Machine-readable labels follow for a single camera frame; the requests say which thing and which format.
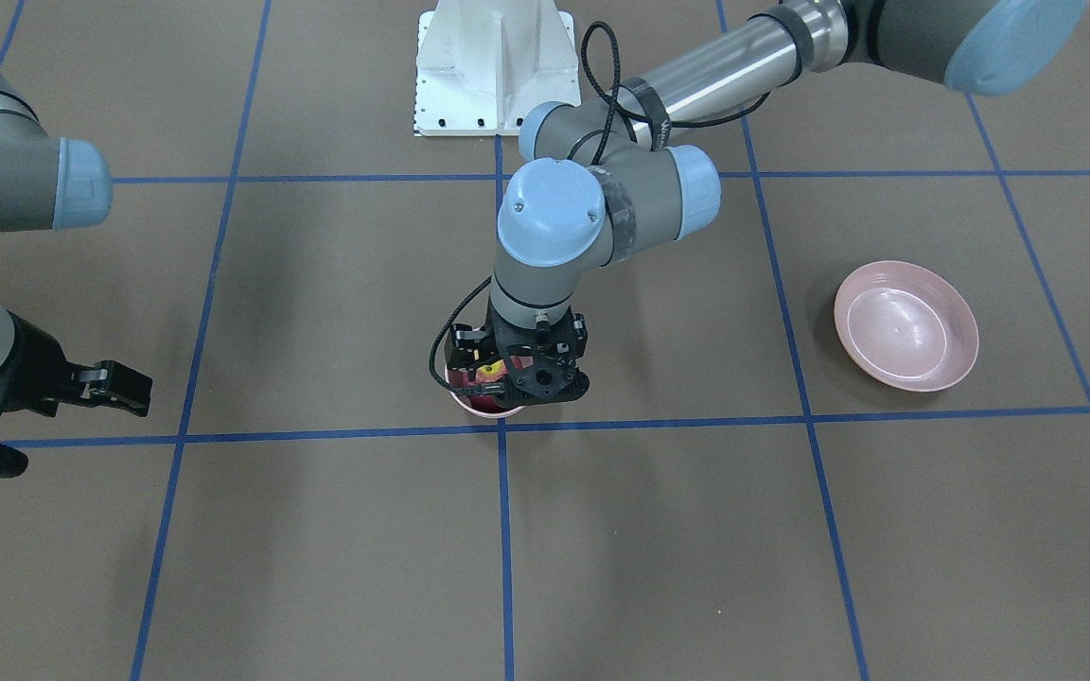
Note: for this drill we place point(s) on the pink bowl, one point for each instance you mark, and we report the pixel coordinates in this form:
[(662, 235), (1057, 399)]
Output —
[(482, 405)]

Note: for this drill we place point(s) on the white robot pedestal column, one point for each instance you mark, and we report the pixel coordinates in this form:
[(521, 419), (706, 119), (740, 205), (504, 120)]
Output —
[(482, 66)]

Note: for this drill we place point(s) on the pink plate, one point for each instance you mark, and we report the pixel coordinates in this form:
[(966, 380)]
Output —
[(906, 326)]

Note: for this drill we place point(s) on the brown paper table cover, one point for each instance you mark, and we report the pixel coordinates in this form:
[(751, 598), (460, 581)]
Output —
[(734, 498)]

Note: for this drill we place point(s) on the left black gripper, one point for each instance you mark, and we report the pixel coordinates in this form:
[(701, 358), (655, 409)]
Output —
[(463, 346)]

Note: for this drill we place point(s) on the red yellow apple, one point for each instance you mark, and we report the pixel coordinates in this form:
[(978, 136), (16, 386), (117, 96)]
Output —
[(488, 374)]

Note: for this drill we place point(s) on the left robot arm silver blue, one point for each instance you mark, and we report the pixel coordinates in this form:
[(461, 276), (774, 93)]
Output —
[(604, 180)]

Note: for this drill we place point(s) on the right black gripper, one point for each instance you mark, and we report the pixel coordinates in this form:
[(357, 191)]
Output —
[(32, 364)]

